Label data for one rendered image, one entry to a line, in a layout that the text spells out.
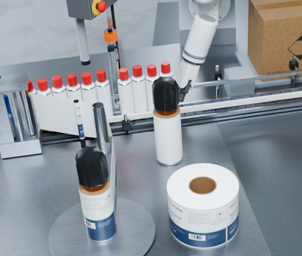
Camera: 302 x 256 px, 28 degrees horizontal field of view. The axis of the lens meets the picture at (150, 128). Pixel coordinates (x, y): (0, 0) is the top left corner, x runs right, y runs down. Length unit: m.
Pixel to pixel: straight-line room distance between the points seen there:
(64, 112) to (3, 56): 2.80
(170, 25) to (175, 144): 1.20
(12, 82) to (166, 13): 1.33
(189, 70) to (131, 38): 2.74
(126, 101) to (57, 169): 0.36
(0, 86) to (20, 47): 2.93
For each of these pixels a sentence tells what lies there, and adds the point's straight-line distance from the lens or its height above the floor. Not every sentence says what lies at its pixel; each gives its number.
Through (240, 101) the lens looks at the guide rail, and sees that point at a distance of 2.28.
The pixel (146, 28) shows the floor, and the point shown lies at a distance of 5.03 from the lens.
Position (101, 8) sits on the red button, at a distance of 2.06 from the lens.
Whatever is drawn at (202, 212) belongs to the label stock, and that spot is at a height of 1.02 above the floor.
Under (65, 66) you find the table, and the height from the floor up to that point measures 0.83.
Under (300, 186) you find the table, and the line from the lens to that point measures 2.03.
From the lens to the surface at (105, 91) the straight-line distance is 2.19.
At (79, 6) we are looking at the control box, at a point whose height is 1.33.
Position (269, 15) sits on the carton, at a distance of 2.44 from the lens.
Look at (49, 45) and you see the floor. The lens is 4.94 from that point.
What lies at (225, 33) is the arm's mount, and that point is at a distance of 2.83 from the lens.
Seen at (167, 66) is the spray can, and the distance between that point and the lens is 2.18.
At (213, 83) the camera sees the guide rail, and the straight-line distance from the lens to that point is 2.30.
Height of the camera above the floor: 2.12
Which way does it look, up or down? 34 degrees down
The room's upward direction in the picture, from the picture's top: 5 degrees counter-clockwise
